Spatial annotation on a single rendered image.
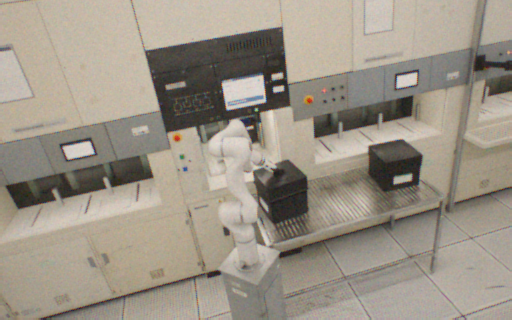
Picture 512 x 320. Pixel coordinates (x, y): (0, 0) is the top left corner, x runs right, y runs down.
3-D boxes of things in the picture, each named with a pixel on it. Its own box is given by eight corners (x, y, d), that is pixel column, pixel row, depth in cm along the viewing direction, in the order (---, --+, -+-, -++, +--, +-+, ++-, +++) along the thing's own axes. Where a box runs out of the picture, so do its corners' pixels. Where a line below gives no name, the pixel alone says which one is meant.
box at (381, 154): (383, 192, 255) (385, 162, 243) (366, 173, 280) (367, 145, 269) (420, 185, 258) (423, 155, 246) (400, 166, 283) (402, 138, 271)
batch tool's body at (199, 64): (207, 283, 300) (144, 53, 209) (197, 217, 383) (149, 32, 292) (304, 255, 314) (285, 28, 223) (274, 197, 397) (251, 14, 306)
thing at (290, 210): (258, 204, 263) (255, 185, 255) (291, 192, 270) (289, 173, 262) (273, 225, 239) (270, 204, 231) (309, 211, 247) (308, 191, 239)
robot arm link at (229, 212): (253, 244, 199) (247, 210, 188) (221, 243, 203) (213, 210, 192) (256, 229, 209) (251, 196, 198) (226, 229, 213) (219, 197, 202)
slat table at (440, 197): (278, 323, 258) (266, 246, 222) (258, 266, 310) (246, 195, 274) (434, 274, 278) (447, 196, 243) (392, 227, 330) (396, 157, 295)
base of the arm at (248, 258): (254, 275, 202) (250, 252, 194) (227, 265, 212) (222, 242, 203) (270, 253, 216) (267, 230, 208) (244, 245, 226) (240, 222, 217)
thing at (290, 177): (269, 203, 229) (267, 186, 223) (252, 182, 254) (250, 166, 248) (309, 189, 238) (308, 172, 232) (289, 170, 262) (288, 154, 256)
